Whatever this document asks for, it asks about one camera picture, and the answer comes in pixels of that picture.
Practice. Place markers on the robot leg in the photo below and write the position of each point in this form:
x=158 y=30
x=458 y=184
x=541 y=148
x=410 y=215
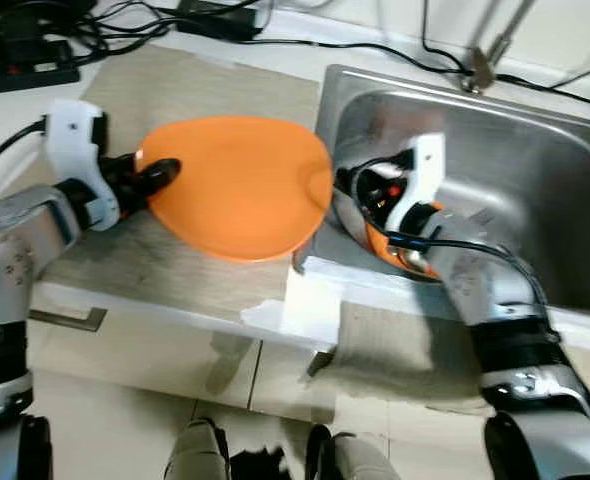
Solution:
x=360 y=460
x=195 y=455

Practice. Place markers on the robot right leg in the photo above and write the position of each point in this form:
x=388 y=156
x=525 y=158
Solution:
x=360 y=460

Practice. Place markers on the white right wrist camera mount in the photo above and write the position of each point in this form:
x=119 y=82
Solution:
x=425 y=165

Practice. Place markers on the orange plate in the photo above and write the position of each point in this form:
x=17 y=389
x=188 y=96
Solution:
x=245 y=185

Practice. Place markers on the orange bowl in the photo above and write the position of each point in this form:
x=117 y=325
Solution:
x=400 y=258

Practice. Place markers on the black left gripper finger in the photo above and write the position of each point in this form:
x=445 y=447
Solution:
x=160 y=176

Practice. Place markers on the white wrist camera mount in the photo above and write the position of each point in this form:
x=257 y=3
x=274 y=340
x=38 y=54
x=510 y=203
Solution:
x=70 y=150
x=425 y=165

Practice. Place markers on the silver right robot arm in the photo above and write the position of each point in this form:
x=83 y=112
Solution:
x=475 y=280

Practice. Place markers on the stainless steel sink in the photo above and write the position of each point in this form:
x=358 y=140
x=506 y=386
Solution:
x=525 y=160

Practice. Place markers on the black power adapter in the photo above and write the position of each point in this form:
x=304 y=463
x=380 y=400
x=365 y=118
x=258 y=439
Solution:
x=220 y=20

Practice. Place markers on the metal faucet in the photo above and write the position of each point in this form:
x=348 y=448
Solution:
x=480 y=72

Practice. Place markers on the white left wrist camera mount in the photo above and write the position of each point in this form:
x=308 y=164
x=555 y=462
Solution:
x=70 y=150

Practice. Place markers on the beige hanging towel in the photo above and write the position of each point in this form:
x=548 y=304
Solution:
x=395 y=350

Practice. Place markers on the robot left leg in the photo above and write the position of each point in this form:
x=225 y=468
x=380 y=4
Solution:
x=195 y=455

